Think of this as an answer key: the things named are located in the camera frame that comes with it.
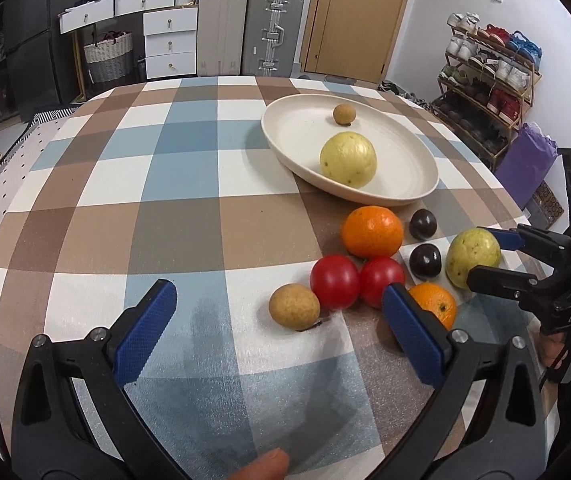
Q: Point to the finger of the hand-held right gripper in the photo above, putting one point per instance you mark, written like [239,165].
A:
[490,280]
[503,237]

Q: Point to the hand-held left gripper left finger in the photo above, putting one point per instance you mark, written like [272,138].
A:
[148,330]

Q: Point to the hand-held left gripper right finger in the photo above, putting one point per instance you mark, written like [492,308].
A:
[415,335]

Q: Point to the orange tangerine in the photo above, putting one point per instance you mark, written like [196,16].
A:
[373,232]
[435,307]

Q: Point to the red tomato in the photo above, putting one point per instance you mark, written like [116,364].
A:
[380,280]
[335,281]

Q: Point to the dark purple plum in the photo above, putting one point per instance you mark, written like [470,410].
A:
[424,223]
[425,260]

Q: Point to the cream round plate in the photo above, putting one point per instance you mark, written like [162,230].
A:
[405,170]

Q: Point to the large brown longan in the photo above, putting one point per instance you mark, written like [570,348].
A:
[294,306]

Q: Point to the person's right hand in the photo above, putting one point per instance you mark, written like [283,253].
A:
[551,352]

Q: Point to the person's left hand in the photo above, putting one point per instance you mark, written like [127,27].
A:
[265,467]

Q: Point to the patterned doormat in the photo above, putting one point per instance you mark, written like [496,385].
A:
[548,202]

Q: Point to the purple bag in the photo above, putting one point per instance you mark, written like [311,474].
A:
[525,160]

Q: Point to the wooden shoe rack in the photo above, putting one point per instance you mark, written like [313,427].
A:
[485,132]

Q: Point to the rows of shoes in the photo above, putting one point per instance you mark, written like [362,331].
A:
[505,70]

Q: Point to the small brown longan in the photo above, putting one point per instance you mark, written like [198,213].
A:
[344,113]

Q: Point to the grey dotted floor rug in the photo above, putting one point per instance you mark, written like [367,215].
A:
[25,130]

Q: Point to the wooden door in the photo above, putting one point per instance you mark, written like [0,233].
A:
[355,20]

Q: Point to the woven laundry basket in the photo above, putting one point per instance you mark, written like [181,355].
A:
[107,57]

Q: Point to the dark grey fridge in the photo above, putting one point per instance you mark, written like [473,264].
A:
[30,70]

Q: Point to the white drawer desk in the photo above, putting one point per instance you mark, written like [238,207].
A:
[170,42]

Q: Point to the grey aluminium suitcase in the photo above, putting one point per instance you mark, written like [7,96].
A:
[275,30]

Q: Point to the beige suitcase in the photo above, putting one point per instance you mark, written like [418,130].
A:
[223,30]

